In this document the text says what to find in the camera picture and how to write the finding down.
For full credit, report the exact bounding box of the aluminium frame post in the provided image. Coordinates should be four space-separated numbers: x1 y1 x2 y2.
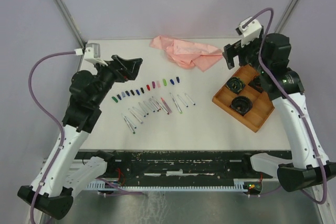
53 0 86 48
274 0 300 33

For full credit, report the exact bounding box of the green-tipped white pen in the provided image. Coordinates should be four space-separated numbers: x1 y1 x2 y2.
121 114 135 134

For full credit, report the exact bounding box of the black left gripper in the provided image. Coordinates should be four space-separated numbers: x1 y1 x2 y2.
92 55 142 106

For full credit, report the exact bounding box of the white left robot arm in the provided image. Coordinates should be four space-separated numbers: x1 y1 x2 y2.
17 55 143 220

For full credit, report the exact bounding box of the green black coiled bundle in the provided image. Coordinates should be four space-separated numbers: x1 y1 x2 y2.
225 77 245 94

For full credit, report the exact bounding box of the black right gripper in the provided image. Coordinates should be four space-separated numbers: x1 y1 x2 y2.
222 33 270 75

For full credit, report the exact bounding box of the black mounting base plate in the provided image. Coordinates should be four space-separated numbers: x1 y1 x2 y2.
86 151 274 186

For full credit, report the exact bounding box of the aluminium frame post left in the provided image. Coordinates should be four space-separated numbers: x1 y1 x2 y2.
53 0 86 48

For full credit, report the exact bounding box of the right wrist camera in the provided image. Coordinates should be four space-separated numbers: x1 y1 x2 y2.
236 17 263 47

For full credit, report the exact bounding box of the wooden compartment tray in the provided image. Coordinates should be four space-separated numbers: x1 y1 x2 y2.
212 65 274 133

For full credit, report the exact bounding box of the black coiled cable bundle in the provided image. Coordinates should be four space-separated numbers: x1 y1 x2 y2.
249 76 263 93
230 95 254 116

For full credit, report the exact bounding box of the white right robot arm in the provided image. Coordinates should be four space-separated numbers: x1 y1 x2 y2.
223 33 335 192

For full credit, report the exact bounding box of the light green capped pen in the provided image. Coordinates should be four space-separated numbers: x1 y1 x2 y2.
170 93 183 114

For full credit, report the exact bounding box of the aluminium frame post right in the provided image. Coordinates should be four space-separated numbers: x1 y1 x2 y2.
274 0 300 33

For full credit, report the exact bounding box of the pink cloth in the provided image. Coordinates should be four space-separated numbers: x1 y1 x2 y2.
150 35 223 72

